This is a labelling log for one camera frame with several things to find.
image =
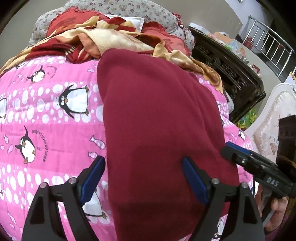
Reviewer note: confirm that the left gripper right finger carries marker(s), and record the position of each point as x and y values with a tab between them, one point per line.
243	220

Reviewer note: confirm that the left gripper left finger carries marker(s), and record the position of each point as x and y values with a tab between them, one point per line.
43	221

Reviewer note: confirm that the dark red sweater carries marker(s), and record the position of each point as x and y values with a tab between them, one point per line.
155	113

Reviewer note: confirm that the person right hand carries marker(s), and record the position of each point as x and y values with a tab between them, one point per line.
279	207

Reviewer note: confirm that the black phone on gripper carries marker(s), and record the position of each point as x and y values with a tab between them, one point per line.
286	143

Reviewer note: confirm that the white padded headboard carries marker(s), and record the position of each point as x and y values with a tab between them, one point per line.
263	133

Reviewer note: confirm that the dark carved wooden cabinet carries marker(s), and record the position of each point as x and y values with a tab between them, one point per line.
243	86

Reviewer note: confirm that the pink penguin bedsheet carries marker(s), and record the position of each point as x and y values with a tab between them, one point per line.
52	128

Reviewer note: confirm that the metal stair railing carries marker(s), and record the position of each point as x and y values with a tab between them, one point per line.
270	47

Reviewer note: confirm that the red gold patterned blanket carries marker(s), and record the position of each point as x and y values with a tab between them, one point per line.
82	42

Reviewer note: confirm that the red embroidered pillow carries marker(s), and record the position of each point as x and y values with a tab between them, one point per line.
69	19

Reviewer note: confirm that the floral grey pillow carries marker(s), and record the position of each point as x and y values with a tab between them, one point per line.
150	11

